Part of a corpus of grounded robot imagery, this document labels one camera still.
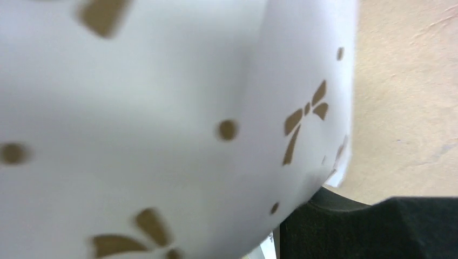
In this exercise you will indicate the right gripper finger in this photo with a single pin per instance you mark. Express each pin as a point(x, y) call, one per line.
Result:
point(332, 226)

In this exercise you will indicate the patterned white paper bag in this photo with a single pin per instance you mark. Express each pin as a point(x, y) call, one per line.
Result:
point(168, 129)

